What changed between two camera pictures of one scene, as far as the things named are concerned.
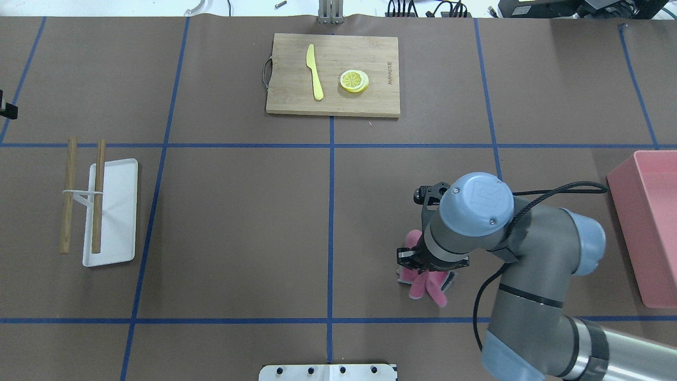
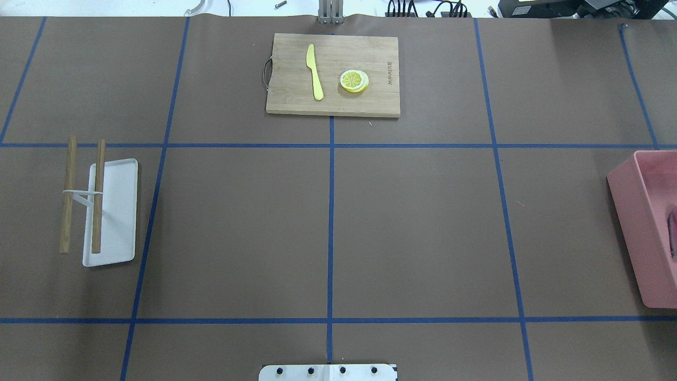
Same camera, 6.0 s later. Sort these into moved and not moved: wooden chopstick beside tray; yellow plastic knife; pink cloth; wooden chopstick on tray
Moved: pink cloth
Not moved: wooden chopstick beside tray; yellow plastic knife; wooden chopstick on tray
